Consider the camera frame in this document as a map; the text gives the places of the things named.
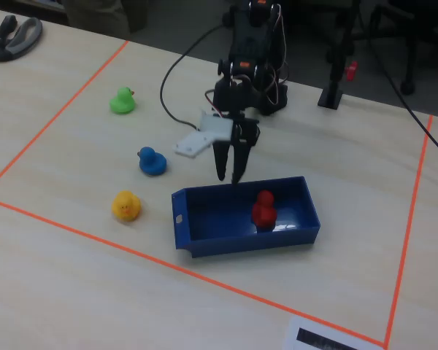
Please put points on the blue plastic box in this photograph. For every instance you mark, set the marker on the blue plastic box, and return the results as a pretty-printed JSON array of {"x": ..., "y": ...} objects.
[{"x": 219, "y": 218}]

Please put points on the green rubber duck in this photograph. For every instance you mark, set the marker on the green rubber duck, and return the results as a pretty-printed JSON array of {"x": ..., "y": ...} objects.
[{"x": 122, "y": 104}]

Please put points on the black office chair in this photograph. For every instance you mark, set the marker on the black office chair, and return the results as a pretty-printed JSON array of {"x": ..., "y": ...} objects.
[{"x": 407, "y": 87}]

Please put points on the blue rubber duck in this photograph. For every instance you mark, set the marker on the blue rubber duck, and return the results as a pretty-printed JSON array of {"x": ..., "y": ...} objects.
[{"x": 152, "y": 164}]

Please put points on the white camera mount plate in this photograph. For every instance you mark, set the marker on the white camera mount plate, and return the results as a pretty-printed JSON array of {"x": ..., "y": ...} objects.
[{"x": 215, "y": 129}]

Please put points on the yellow rubber duck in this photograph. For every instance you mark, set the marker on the yellow rubber duck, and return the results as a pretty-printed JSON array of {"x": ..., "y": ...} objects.
[{"x": 126, "y": 208}]

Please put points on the orange tape strip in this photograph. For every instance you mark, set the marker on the orange tape strip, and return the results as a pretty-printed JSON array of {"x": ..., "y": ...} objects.
[
  {"x": 168, "y": 264},
  {"x": 58, "y": 114},
  {"x": 409, "y": 226}
]

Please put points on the black grey hand clamp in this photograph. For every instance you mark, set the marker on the black grey hand clamp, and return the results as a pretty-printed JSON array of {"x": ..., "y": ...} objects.
[{"x": 18, "y": 40}]

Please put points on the red rubber duck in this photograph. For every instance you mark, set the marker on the red rubber duck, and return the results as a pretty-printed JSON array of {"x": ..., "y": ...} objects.
[{"x": 263, "y": 211}]

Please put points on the white paper label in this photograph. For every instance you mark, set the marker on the white paper label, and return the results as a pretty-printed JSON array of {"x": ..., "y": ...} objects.
[{"x": 295, "y": 333}]

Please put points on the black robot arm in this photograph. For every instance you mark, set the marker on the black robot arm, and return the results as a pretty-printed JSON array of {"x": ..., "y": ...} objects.
[{"x": 250, "y": 40}]

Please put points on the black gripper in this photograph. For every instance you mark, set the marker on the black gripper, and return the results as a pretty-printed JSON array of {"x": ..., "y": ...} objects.
[{"x": 245, "y": 134}]

